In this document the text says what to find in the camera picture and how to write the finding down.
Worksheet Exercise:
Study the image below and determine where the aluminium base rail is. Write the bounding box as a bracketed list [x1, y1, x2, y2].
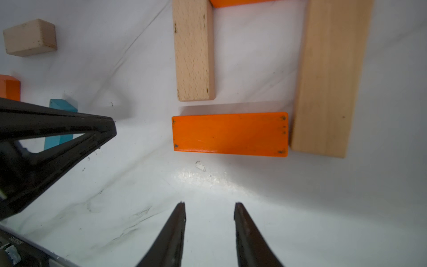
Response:
[1, 225, 78, 267]

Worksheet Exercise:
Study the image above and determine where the orange block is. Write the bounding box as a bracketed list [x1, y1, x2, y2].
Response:
[171, 112, 289, 158]
[210, 0, 275, 8]

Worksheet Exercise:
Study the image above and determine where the orange block diagonal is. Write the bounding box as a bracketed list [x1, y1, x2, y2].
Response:
[0, 75, 21, 101]

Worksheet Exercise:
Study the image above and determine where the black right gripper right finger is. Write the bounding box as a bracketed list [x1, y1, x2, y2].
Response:
[234, 202, 284, 267]

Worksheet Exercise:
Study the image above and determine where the natural wood block diagonal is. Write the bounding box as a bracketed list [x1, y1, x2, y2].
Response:
[290, 1, 374, 158]

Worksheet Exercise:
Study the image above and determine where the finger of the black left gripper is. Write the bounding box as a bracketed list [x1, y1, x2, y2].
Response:
[1, 99, 117, 220]

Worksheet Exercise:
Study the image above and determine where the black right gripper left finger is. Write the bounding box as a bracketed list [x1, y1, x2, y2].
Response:
[137, 202, 186, 267]

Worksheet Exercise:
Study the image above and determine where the teal block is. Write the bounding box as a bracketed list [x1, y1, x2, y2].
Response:
[44, 99, 78, 150]

